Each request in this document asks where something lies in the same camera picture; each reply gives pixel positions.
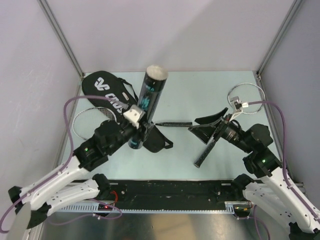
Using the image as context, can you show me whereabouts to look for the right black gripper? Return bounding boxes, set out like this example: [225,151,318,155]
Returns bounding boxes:
[188,107,253,154]

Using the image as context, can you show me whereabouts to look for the black racket bag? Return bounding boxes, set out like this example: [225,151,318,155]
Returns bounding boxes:
[81,70,174,153]

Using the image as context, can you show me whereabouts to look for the white badminton racket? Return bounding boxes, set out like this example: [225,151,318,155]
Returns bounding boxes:
[193,82,266,168]
[71,106,194,141]

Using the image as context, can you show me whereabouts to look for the black shuttlecock tube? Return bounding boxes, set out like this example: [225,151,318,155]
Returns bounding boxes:
[128,71,167,150]

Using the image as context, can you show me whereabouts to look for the clear plastic tube lid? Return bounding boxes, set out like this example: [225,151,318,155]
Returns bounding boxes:
[146,64,169,81]

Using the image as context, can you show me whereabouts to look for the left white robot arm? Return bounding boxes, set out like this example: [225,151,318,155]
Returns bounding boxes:
[8,119,152,229]

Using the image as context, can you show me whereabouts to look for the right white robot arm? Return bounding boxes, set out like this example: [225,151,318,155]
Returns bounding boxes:
[188,108,320,240]

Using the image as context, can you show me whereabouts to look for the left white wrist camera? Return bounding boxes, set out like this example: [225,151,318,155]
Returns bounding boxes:
[122,105,145,129]

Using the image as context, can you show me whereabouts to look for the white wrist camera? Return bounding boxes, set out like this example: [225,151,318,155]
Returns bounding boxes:
[230,96,249,121]
[122,105,145,129]

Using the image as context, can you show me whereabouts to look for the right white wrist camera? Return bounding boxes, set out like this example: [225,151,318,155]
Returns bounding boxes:
[230,96,249,121]

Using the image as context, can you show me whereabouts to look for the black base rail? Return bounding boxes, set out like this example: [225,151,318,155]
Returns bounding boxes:
[100,180,253,212]

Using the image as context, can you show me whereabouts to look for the white slotted cable duct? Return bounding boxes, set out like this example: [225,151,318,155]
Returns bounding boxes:
[54,201,237,214]

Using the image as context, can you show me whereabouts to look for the right aluminium corner post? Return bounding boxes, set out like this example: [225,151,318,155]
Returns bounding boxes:
[256,0,306,76]

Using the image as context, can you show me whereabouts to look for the aluminium corner post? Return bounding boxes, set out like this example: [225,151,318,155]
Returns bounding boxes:
[37,0,84,79]
[256,0,306,76]

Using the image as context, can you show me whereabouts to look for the left aluminium corner post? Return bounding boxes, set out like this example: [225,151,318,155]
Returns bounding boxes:
[37,0,84,79]

